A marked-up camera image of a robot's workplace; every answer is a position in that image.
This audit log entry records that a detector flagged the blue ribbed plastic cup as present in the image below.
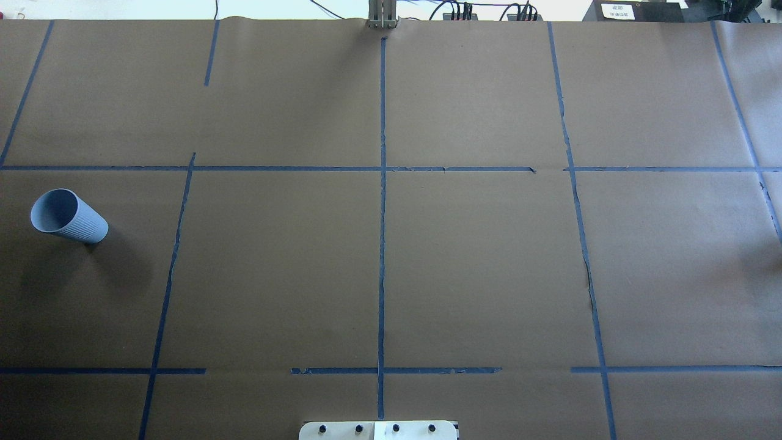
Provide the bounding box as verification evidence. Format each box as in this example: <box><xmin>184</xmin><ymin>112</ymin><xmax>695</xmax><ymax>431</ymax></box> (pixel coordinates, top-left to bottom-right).
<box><xmin>30</xmin><ymin>188</ymin><xmax>109</xmax><ymax>244</ymax></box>

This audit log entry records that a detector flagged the black power box with label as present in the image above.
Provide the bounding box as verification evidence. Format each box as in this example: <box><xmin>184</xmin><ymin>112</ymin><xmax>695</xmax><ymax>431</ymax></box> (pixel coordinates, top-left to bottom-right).
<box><xmin>582</xmin><ymin>1</ymin><xmax>684</xmax><ymax>23</ymax></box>

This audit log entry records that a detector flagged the aluminium frame post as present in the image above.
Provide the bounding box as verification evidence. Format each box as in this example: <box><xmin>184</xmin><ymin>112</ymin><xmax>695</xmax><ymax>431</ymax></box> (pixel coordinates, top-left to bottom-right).
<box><xmin>367</xmin><ymin>0</ymin><xmax>399</xmax><ymax>29</ymax></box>

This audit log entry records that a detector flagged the black cable connector block left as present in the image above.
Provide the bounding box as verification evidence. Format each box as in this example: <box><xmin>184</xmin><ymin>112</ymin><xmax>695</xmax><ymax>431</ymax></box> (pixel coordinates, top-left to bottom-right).
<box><xmin>430</xmin><ymin>1</ymin><xmax>478</xmax><ymax>21</ymax></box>

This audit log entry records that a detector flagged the black cable connector block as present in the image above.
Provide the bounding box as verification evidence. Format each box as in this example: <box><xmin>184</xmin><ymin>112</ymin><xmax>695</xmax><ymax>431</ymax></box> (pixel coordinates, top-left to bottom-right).
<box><xmin>505</xmin><ymin>2</ymin><xmax>540</xmax><ymax>21</ymax></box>
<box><xmin>430</xmin><ymin>1</ymin><xmax>478</xmax><ymax>21</ymax></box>

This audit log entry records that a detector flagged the white pillar base plate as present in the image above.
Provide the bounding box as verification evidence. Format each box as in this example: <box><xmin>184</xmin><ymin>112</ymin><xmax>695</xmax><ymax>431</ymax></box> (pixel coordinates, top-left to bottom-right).
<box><xmin>298</xmin><ymin>420</ymin><xmax>460</xmax><ymax>439</ymax></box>

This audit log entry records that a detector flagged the black cable connector block right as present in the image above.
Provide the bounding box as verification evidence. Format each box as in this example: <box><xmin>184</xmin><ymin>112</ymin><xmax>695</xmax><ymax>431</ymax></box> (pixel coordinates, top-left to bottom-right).
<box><xmin>505</xmin><ymin>2</ymin><xmax>540</xmax><ymax>21</ymax></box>

